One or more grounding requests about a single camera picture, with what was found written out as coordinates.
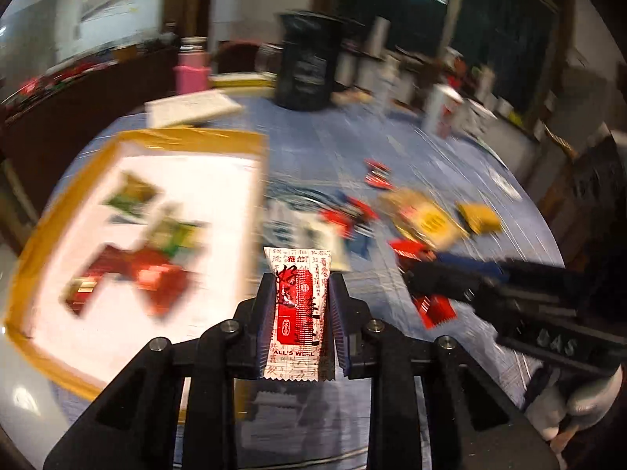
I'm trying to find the small red snack packet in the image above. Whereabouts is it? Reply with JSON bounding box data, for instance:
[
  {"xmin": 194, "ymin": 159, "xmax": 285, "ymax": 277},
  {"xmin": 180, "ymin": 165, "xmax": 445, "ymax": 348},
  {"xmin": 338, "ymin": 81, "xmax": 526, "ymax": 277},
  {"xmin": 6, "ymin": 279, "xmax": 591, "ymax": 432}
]
[
  {"xmin": 321, "ymin": 196, "xmax": 379, "ymax": 238},
  {"xmin": 365, "ymin": 159, "xmax": 393, "ymax": 189},
  {"xmin": 414, "ymin": 294, "xmax": 456, "ymax": 330},
  {"xmin": 389, "ymin": 237, "xmax": 437, "ymax": 270}
]

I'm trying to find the white red-label snack packet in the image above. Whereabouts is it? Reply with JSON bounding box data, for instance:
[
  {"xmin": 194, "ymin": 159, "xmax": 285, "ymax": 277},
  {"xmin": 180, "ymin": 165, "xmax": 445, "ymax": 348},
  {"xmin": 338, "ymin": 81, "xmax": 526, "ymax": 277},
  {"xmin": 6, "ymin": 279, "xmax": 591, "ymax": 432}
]
[{"xmin": 262, "ymin": 246, "xmax": 338, "ymax": 383}]

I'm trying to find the white paper roll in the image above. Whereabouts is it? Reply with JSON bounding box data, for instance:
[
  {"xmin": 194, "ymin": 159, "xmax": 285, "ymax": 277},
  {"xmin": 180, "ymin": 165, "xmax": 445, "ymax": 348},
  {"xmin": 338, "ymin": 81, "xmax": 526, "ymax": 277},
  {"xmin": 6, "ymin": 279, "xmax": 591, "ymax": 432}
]
[{"xmin": 370, "ymin": 16, "xmax": 393, "ymax": 54}]

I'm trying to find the pink water bottle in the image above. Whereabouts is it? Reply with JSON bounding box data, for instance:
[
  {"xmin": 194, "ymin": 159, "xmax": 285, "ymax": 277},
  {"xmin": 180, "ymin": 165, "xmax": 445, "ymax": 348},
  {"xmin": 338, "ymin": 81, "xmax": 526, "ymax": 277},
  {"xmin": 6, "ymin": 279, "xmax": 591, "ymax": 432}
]
[{"xmin": 175, "ymin": 36, "xmax": 212, "ymax": 95}]

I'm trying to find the dark wooden sideboard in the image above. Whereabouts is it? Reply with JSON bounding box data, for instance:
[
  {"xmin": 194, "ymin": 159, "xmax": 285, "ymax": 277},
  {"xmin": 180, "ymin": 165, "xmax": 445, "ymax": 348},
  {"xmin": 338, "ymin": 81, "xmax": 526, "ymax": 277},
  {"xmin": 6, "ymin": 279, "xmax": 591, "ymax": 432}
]
[{"xmin": 0, "ymin": 44, "xmax": 179, "ymax": 197}]

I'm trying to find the large yellow brown snack packet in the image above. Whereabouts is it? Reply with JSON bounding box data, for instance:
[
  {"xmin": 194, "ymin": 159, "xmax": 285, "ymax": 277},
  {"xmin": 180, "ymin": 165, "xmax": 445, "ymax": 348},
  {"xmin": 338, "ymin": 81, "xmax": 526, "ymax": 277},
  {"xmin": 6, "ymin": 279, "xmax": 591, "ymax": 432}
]
[{"xmin": 382, "ymin": 188, "xmax": 468, "ymax": 250}]

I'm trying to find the person's right hand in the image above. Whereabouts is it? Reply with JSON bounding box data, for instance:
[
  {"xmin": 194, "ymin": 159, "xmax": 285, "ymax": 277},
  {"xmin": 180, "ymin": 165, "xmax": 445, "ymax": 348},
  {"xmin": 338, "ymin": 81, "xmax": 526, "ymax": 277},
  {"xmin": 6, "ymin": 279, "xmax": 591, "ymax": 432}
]
[{"xmin": 526, "ymin": 362, "xmax": 623, "ymax": 447}]

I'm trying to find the flat yellow box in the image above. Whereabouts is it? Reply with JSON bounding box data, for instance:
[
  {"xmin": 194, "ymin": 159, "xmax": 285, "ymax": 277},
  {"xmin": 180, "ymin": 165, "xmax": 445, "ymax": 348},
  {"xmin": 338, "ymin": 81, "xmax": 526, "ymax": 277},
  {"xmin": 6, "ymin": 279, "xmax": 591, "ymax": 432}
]
[{"xmin": 210, "ymin": 72, "xmax": 276, "ymax": 90}]

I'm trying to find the large red snack packet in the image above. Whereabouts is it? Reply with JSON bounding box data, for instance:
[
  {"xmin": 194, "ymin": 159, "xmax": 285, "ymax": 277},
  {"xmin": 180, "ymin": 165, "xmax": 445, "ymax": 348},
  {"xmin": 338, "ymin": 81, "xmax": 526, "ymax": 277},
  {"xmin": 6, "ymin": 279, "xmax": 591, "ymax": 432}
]
[{"xmin": 63, "ymin": 243, "xmax": 197, "ymax": 321}]

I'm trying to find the black electric kettle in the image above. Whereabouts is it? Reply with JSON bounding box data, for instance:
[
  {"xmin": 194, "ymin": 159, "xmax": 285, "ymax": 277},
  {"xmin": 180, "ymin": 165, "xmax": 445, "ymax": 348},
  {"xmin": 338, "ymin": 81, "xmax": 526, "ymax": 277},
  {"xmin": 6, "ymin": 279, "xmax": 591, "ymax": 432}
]
[{"xmin": 274, "ymin": 10, "xmax": 346, "ymax": 111}]

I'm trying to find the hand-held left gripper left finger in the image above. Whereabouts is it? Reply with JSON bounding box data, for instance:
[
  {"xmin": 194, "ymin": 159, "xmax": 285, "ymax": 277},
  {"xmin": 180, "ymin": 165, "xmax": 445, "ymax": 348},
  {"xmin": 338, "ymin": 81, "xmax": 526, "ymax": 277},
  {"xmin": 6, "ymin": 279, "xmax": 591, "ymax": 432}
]
[{"xmin": 43, "ymin": 271, "xmax": 280, "ymax": 470}]

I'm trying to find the green yellow snack packet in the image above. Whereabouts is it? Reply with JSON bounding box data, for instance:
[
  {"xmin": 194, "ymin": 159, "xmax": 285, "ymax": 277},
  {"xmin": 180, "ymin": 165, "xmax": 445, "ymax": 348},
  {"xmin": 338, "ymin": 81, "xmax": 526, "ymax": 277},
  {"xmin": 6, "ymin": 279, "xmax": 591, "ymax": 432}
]
[{"xmin": 147, "ymin": 215, "xmax": 201, "ymax": 255}]

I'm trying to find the yellow cardboard tray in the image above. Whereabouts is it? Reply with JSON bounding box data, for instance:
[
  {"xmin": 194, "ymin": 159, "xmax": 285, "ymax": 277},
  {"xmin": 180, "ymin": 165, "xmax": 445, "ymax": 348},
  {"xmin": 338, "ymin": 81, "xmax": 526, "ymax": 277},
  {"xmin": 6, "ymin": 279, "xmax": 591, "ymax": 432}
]
[{"xmin": 5, "ymin": 127, "xmax": 269, "ymax": 402}]

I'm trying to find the white notebook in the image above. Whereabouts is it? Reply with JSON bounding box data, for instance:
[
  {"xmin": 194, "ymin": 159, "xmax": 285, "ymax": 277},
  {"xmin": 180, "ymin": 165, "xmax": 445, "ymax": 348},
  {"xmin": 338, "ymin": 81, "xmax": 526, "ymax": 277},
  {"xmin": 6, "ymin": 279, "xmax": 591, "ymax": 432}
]
[{"xmin": 145, "ymin": 89, "xmax": 242, "ymax": 129}]

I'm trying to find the blue plaid tablecloth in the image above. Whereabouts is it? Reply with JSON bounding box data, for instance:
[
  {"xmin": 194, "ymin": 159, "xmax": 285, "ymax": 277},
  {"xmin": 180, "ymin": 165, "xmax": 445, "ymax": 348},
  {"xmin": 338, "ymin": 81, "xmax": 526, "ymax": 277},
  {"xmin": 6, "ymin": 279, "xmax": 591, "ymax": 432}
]
[{"xmin": 49, "ymin": 90, "xmax": 564, "ymax": 470}]

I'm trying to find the white red-label liquor bottle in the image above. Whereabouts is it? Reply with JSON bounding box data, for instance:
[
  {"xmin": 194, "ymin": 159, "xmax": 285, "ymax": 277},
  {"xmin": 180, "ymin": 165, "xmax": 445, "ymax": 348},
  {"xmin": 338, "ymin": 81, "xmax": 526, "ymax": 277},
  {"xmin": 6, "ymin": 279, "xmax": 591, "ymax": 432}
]
[{"xmin": 422, "ymin": 83, "xmax": 464, "ymax": 139}]

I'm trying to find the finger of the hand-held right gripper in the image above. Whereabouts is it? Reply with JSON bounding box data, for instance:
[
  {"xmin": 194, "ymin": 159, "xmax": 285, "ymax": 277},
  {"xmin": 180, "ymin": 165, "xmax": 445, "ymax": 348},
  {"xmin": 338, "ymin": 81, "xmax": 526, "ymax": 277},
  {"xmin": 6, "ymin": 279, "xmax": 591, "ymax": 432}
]
[
  {"xmin": 404, "ymin": 261, "xmax": 497, "ymax": 315},
  {"xmin": 437, "ymin": 253, "xmax": 511, "ymax": 281}
]

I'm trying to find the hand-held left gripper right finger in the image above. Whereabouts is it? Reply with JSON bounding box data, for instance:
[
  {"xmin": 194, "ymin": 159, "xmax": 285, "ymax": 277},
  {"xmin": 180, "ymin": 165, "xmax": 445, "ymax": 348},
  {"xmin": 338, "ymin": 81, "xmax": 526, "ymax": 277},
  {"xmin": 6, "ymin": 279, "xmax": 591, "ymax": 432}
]
[{"xmin": 327, "ymin": 271, "xmax": 559, "ymax": 470}]

